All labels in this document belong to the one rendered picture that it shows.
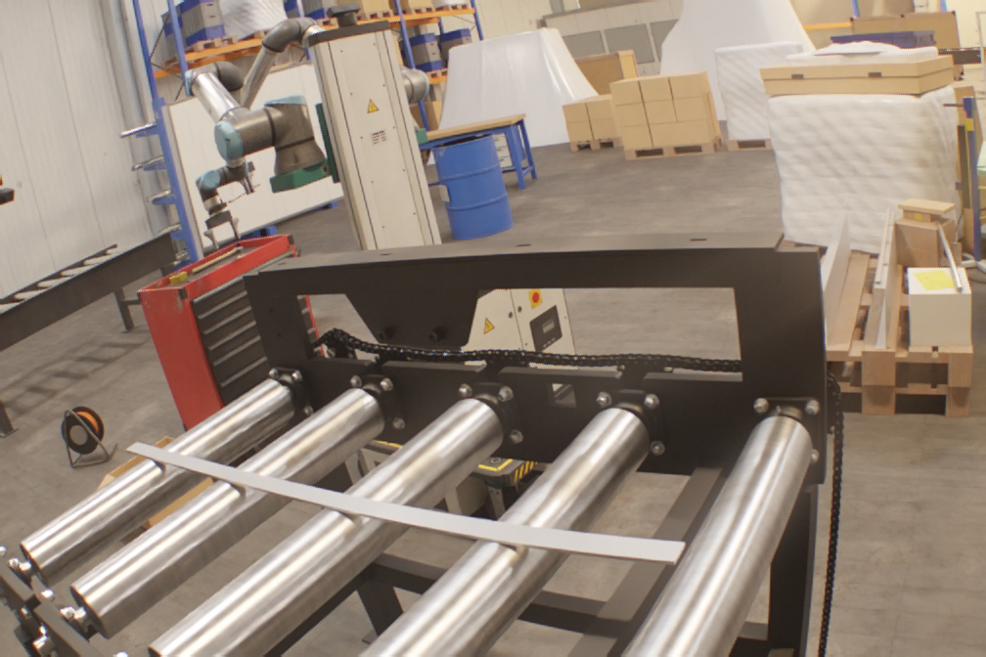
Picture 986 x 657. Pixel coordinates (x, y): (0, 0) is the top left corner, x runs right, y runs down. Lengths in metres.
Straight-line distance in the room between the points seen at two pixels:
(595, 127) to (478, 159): 4.70
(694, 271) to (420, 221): 1.72
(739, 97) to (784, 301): 8.29
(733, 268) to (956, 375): 1.87
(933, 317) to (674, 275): 1.81
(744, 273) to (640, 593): 0.50
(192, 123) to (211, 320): 2.70
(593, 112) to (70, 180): 8.05
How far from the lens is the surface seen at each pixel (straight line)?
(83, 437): 4.52
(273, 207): 5.99
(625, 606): 1.06
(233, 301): 3.50
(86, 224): 11.88
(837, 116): 4.41
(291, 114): 2.60
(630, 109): 9.66
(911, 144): 4.26
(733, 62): 9.39
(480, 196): 6.83
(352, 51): 2.66
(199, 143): 5.86
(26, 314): 6.18
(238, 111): 2.63
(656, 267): 1.21
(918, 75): 4.22
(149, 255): 6.78
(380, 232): 2.65
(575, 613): 1.74
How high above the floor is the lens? 1.49
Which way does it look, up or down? 19 degrees down
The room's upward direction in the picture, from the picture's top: 13 degrees counter-clockwise
